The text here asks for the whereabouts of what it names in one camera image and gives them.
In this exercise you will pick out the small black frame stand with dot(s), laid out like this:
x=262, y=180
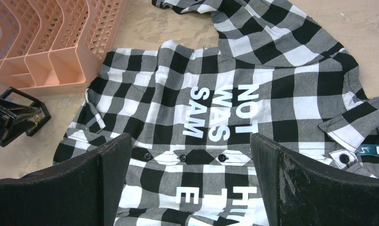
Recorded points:
x=41, y=109

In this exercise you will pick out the black white plaid shirt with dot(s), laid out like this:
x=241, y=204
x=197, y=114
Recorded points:
x=191, y=113

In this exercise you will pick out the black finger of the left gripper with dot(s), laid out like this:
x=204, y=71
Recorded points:
x=7, y=135

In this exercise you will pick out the orange plastic file organizer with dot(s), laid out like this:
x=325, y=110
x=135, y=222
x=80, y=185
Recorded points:
x=55, y=47

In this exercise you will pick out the gold glitter brooch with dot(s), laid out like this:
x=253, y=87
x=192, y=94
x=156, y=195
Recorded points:
x=36, y=119

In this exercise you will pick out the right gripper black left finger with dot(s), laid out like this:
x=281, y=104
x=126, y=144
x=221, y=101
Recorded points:
x=82, y=191

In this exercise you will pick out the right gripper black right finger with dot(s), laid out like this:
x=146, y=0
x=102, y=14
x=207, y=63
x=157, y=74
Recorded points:
x=300, y=191

